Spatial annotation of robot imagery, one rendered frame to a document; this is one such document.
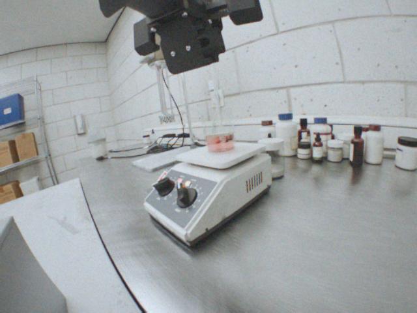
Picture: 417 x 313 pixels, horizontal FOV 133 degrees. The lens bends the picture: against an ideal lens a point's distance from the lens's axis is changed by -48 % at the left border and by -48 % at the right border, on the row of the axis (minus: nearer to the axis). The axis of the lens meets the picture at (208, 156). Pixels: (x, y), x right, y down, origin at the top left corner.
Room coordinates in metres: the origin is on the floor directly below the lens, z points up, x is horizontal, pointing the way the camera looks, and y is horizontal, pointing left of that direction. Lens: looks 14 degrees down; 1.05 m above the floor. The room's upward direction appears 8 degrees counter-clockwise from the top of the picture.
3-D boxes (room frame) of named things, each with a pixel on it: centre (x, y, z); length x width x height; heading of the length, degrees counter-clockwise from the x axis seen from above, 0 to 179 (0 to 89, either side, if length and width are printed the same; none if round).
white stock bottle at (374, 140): (0.31, -0.44, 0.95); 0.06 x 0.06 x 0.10
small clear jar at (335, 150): (0.38, -0.34, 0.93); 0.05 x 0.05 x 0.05
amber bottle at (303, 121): (0.52, -0.32, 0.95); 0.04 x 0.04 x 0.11
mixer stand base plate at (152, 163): (0.70, 0.15, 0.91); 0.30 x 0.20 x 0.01; 133
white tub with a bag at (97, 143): (1.06, 0.74, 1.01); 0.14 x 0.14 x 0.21
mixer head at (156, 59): (0.69, 0.16, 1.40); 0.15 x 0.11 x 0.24; 133
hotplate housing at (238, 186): (0.28, 0.00, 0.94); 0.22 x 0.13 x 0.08; 131
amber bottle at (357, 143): (0.33, -0.38, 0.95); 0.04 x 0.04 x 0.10
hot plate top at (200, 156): (0.30, -0.02, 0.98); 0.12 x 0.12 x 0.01; 41
